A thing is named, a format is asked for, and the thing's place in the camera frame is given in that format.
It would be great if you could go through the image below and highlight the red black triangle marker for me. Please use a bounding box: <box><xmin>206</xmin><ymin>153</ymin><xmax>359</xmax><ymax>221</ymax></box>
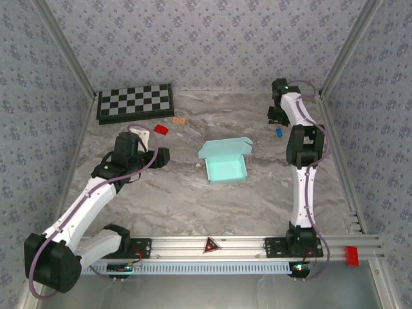
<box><xmin>201</xmin><ymin>236</ymin><xmax>221</xmax><ymax>256</ymax></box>

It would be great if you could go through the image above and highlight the light blue paper box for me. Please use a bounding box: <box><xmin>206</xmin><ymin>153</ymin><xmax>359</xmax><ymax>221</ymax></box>
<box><xmin>197</xmin><ymin>136</ymin><xmax>254</xmax><ymax>185</ymax></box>

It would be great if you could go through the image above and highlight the aluminium frame post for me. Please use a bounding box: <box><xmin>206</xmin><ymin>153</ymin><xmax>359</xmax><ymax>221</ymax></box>
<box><xmin>31</xmin><ymin>0</ymin><xmax>99</xmax><ymax>99</ymax></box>
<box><xmin>318</xmin><ymin>0</ymin><xmax>384</xmax><ymax>97</ymax></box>

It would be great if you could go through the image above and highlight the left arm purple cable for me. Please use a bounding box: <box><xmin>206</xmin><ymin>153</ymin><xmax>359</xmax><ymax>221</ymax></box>
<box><xmin>28</xmin><ymin>127</ymin><xmax>160</xmax><ymax>301</ymax></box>

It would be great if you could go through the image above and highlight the red clamp block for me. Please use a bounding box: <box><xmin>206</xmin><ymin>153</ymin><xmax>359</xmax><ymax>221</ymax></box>
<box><xmin>344</xmin><ymin>246</ymin><xmax>360</xmax><ymax>267</ymax></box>

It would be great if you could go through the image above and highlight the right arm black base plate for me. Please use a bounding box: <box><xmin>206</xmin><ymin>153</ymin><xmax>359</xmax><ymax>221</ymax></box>
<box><xmin>264</xmin><ymin>237</ymin><xmax>324</xmax><ymax>258</ymax></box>

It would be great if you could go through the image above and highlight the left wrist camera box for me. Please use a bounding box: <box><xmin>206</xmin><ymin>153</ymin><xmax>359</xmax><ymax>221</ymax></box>
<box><xmin>127</xmin><ymin>127</ymin><xmax>151</xmax><ymax>146</ymax></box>

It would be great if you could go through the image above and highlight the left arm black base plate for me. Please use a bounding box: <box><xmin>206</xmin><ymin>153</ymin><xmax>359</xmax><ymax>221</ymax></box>
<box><xmin>96</xmin><ymin>237</ymin><xmax>153</xmax><ymax>259</ymax></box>

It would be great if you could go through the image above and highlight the black grey chessboard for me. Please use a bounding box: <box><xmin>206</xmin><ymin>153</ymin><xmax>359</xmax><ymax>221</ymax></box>
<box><xmin>95</xmin><ymin>83</ymin><xmax>176</xmax><ymax>126</ymax></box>

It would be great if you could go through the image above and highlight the aluminium table back rail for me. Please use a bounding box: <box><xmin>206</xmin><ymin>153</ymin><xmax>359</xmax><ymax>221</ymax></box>
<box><xmin>173</xmin><ymin>89</ymin><xmax>321</xmax><ymax>96</ymax></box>

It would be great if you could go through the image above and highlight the grey slotted cable duct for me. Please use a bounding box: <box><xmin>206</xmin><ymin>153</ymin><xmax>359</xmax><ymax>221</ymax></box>
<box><xmin>80</xmin><ymin>261</ymin><xmax>292</xmax><ymax>275</ymax></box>

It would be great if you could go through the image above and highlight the grey metal lower panel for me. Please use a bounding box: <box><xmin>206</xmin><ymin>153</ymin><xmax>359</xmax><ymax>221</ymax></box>
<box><xmin>40</xmin><ymin>273</ymin><xmax>384</xmax><ymax>309</ymax></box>

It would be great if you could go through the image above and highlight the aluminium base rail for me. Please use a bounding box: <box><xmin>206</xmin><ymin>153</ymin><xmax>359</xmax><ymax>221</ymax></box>
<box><xmin>75</xmin><ymin>234</ymin><xmax>386</xmax><ymax>261</ymax></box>

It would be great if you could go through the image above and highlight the aluminium table side rail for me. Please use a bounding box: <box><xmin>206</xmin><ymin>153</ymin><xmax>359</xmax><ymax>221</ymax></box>
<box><xmin>317</xmin><ymin>93</ymin><xmax>368</xmax><ymax>236</ymax></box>
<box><xmin>53</xmin><ymin>95</ymin><xmax>97</xmax><ymax>226</ymax></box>

